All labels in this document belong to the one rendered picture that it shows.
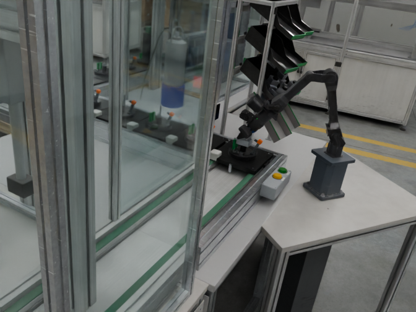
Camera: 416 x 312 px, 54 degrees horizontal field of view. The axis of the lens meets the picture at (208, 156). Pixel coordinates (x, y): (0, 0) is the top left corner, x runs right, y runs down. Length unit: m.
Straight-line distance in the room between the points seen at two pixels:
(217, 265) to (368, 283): 1.70
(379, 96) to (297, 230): 4.33
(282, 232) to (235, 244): 0.22
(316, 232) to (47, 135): 1.34
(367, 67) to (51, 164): 5.39
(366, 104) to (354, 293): 3.51
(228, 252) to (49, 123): 1.06
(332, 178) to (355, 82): 3.98
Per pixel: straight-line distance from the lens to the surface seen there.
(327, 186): 1.97
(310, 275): 2.28
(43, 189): 0.64
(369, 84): 5.87
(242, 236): 1.63
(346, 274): 3.02
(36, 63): 0.57
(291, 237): 1.69
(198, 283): 1.41
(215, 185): 1.81
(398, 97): 5.93
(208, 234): 1.44
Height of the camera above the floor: 1.83
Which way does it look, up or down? 26 degrees down
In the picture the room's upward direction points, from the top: 7 degrees clockwise
